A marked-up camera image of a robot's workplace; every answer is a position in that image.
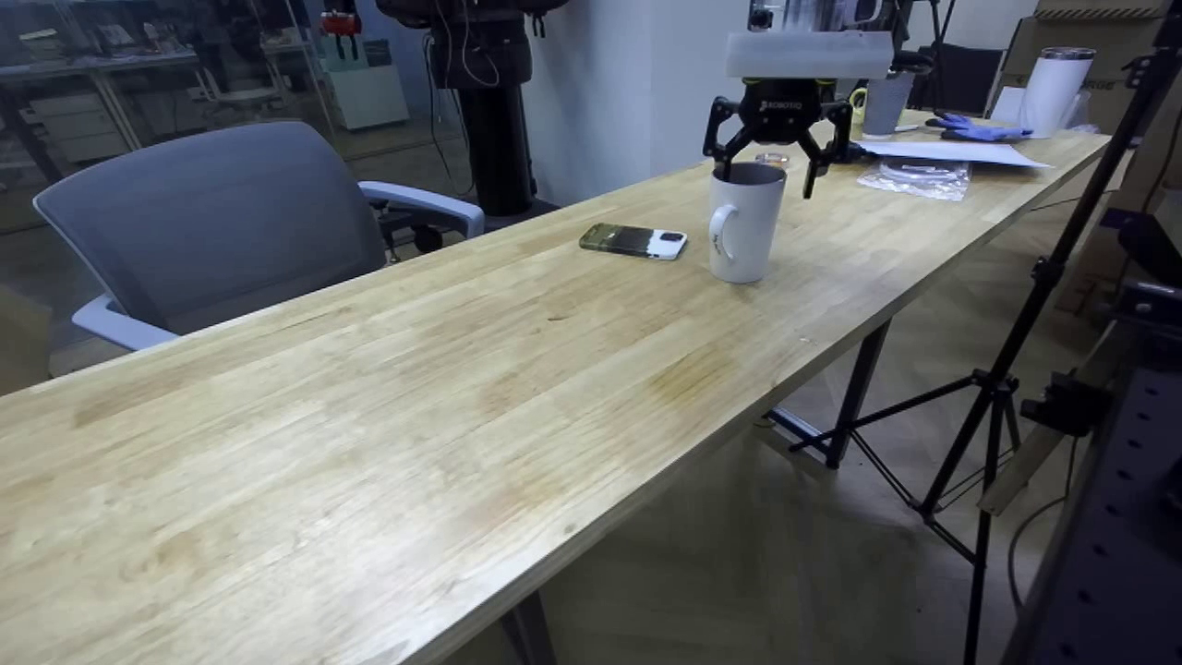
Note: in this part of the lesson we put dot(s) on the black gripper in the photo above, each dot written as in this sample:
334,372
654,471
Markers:
781,109

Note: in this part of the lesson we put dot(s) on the white mug cup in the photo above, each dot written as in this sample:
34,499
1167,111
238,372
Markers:
745,214

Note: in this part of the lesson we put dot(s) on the grey tumbler cup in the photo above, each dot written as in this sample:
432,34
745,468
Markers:
888,101

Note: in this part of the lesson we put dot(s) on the white paper sheet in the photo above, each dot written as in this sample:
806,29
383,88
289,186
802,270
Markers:
952,153

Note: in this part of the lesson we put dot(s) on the blue purple cloth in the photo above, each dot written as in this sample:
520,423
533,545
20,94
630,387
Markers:
976,132

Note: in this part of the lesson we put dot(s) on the clear plastic bag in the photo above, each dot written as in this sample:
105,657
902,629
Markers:
922,180

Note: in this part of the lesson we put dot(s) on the smartphone with green case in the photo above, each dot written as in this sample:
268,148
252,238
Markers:
667,244

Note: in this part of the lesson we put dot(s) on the black table leg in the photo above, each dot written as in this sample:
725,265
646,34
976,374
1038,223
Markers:
856,393

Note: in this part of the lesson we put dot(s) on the white paper roll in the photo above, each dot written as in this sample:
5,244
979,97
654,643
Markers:
1053,88

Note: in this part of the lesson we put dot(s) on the black pillar stand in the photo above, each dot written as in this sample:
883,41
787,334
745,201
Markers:
480,55

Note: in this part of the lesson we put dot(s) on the black perforated breadboard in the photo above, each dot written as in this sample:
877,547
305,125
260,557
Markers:
1111,587

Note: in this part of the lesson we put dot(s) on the grey office chair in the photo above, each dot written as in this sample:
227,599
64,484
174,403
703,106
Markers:
222,223

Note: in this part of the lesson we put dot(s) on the black camera tripod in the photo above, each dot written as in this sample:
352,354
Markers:
995,387

